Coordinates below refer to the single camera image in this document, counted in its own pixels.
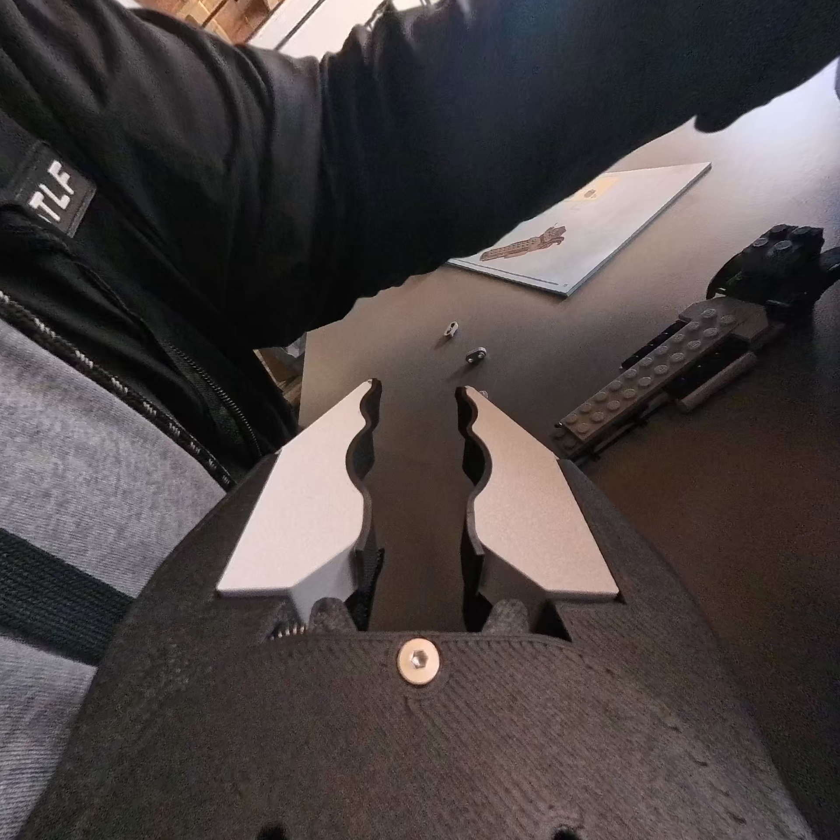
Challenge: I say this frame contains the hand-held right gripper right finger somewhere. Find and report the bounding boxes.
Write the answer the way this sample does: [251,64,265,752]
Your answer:
[455,385,623,632]

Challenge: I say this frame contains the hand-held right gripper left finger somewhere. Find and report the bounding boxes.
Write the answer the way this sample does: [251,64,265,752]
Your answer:
[215,377,385,632]

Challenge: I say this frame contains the person's left forearm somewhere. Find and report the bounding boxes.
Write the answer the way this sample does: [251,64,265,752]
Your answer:
[252,0,840,349]

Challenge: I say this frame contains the grey desk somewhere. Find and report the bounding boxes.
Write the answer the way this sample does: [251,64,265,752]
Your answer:
[298,59,840,834]

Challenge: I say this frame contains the grey black brick model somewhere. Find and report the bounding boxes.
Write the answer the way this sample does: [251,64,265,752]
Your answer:
[553,224,840,460]

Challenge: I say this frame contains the person's grey pants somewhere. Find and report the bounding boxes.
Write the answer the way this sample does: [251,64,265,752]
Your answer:
[0,315,227,840]

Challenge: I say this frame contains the light blue instruction booklet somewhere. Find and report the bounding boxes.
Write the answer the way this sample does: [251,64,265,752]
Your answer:
[448,162,713,298]

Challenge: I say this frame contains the black white drawstring cord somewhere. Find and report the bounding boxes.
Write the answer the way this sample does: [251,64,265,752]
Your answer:
[0,292,235,490]

